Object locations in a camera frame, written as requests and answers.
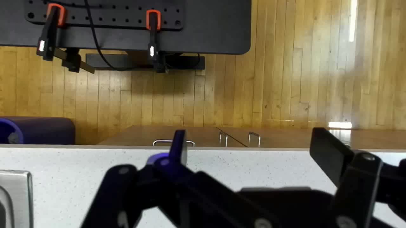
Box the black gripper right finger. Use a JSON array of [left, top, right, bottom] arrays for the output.
[[310, 126, 406, 228]]

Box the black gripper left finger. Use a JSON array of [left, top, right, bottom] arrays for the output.
[[80, 129, 283, 228]]

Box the stainless steel sink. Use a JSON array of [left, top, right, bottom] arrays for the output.
[[0, 168, 35, 228]]

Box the wooden base cabinet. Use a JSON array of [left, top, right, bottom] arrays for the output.
[[99, 124, 406, 149]]

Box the black stand base bar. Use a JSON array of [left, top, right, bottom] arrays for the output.
[[84, 50, 207, 70]]

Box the blue plastic bin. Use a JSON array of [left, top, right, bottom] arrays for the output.
[[0, 116, 76, 145]]

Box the orange black bar clamp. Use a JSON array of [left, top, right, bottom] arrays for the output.
[[36, 2, 97, 74], [145, 8, 169, 73]]

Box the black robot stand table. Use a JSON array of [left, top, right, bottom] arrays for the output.
[[0, 0, 253, 55]]

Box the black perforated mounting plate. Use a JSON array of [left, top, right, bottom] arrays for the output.
[[24, 0, 186, 30]]

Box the metal base cabinet handle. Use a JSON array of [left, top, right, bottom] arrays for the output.
[[217, 131, 230, 148], [151, 138, 197, 146], [246, 130, 263, 148]]

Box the black stand cable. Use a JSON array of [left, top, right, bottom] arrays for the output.
[[83, 0, 131, 70]]

